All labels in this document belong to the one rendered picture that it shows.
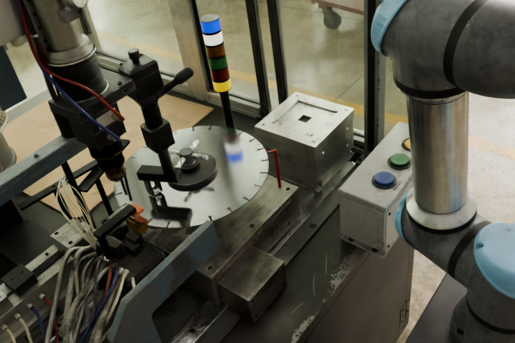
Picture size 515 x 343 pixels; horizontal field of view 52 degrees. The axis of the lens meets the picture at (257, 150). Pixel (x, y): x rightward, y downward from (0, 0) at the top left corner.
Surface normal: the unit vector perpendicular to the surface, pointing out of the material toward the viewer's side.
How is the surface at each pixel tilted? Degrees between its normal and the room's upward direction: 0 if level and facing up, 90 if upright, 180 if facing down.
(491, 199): 0
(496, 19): 32
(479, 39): 58
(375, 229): 90
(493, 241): 7
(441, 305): 0
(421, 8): 41
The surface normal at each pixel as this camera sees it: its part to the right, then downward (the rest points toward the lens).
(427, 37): -0.83, 0.18
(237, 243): -0.12, -0.79
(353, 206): -0.61, 0.55
